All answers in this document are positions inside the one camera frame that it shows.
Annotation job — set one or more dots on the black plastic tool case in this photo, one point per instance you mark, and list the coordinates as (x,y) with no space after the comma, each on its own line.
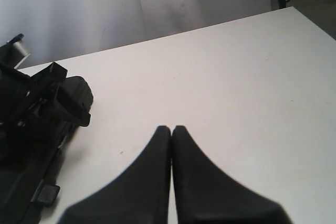
(29,169)

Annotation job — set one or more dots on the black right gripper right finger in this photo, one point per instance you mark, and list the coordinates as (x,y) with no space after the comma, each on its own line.
(206,194)

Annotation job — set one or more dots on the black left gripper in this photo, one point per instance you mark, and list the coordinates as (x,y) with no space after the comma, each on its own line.
(33,106)

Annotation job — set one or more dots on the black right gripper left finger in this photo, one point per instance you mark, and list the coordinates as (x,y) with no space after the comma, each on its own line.
(139,195)

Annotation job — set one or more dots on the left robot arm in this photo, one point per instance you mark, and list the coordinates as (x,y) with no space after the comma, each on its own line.
(14,53)

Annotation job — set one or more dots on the white backdrop curtain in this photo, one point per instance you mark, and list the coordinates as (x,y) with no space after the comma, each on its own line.
(60,29)

